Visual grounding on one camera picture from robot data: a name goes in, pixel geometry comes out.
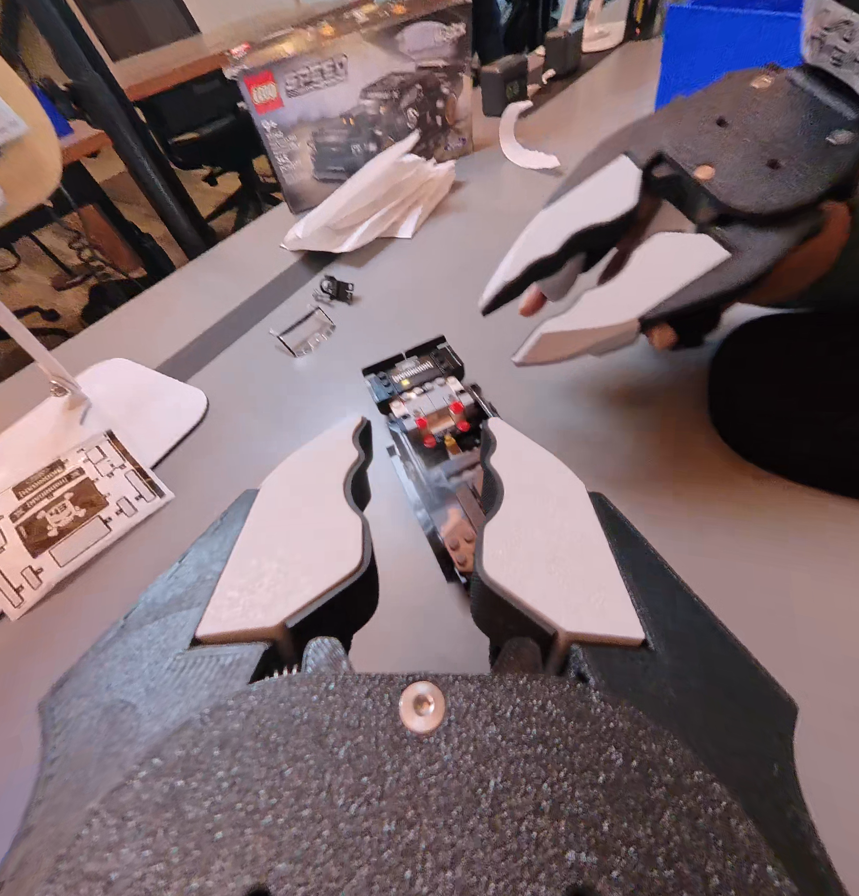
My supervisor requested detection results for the white stand rod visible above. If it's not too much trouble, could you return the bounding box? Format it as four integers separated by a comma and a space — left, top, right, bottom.
0, 280, 93, 422

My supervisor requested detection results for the black box-shaped device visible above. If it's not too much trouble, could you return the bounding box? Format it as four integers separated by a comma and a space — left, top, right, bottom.
480, 52, 533, 117
541, 20, 589, 75

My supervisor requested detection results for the lego sticker sheet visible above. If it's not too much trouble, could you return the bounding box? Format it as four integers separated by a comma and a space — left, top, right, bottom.
0, 426, 176, 618

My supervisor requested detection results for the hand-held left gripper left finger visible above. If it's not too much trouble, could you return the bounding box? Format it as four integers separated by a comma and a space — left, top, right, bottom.
195, 416, 379, 662

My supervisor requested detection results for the wooden stand board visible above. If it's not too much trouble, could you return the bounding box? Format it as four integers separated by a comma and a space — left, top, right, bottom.
0, 40, 65, 242

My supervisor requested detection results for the blue plastic bin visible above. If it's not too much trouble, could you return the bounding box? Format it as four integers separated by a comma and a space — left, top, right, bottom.
654, 0, 811, 112

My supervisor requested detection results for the lego car model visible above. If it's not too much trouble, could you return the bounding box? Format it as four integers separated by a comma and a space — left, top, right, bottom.
361, 335, 503, 592

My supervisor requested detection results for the lego set box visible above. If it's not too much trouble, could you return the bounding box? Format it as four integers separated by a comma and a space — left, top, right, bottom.
225, 12, 477, 215

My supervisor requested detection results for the torn white paper strip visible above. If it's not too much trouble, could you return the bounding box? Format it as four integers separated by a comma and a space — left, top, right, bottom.
497, 97, 562, 173

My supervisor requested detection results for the crumpled white paper bag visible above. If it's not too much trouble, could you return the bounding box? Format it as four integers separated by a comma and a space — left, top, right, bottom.
280, 132, 460, 254

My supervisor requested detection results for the black office chair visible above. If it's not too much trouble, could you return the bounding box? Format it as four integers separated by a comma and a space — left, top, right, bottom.
133, 68, 285, 228

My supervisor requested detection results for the clear lego windshield piece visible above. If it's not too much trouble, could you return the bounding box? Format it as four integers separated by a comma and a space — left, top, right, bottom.
269, 300, 339, 359

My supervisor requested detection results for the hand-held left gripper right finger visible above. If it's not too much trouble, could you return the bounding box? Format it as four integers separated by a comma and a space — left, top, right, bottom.
472, 416, 648, 673

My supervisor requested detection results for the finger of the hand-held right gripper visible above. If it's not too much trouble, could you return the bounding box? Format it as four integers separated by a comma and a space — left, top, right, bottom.
478, 153, 649, 317
510, 230, 736, 369

